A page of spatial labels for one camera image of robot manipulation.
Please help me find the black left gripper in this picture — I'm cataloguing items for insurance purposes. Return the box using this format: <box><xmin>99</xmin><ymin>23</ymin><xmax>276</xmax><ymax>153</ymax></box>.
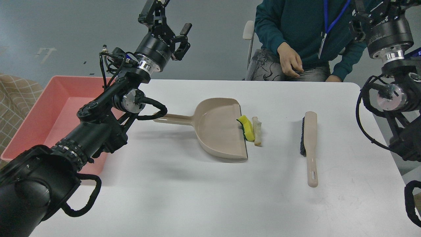
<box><xmin>135</xmin><ymin>0</ymin><xmax>192</xmax><ymax>72</ymax></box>

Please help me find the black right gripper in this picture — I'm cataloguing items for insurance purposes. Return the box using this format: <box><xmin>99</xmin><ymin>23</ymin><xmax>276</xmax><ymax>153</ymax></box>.
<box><xmin>349</xmin><ymin>0</ymin><xmax>414</xmax><ymax>60</ymax></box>

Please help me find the beige plastic dustpan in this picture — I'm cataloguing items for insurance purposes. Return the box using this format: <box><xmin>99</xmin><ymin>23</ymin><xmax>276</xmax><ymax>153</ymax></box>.
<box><xmin>153</xmin><ymin>97</ymin><xmax>248</xmax><ymax>160</ymax></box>

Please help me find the yellow green sponge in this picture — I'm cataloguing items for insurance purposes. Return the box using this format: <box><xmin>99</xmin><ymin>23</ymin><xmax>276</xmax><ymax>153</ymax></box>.
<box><xmin>236</xmin><ymin>115</ymin><xmax>255</xmax><ymax>142</ymax></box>

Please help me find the white bread slice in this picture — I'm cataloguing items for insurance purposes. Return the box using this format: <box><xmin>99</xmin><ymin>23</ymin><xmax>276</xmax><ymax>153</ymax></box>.
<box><xmin>252</xmin><ymin>117</ymin><xmax>262</xmax><ymax>146</ymax></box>

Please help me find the beige hand brush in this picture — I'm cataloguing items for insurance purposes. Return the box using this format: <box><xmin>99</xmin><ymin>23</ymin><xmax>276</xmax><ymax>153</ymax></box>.
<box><xmin>300</xmin><ymin>111</ymin><xmax>318</xmax><ymax>188</ymax></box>

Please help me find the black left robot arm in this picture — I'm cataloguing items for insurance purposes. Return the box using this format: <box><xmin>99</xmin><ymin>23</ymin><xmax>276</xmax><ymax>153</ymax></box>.
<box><xmin>1</xmin><ymin>0</ymin><xmax>192</xmax><ymax>237</ymax></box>

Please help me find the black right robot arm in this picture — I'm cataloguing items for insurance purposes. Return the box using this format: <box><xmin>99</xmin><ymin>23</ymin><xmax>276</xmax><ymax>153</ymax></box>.
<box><xmin>349</xmin><ymin>0</ymin><xmax>421</xmax><ymax>162</ymax></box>

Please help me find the person's right hand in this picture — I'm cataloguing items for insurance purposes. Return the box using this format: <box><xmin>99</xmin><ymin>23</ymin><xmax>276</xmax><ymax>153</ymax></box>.
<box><xmin>277</xmin><ymin>42</ymin><xmax>304</xmax><ymax>78</ymax></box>

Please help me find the white office chair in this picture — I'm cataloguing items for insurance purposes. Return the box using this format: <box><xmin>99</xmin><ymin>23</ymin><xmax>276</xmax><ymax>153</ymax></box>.
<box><xmin>243</xmin><ymin>20</ymin><xmax>256</xmax><ymax>81</ymax></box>

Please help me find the person in teal sweater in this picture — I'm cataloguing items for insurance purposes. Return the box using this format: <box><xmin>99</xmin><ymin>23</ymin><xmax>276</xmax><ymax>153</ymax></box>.
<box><xmin>252</xmin><ymin>0</ymin><xmax>367</xmax><ymax>82</ymax></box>

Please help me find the beige checkered cloth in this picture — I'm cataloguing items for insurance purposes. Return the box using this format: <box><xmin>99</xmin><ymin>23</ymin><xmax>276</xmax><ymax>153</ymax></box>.
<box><xmin>0</xmin><ymin>73</ymin><xmax>43</xmax><ymax>154</ymax></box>

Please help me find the blue lanyard with badge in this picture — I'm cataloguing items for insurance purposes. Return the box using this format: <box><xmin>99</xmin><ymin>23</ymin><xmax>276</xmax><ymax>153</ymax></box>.
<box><xmin>318</xmin><ymin>0</ymin><xmax>352</xmax><ymax>60</ymax></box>

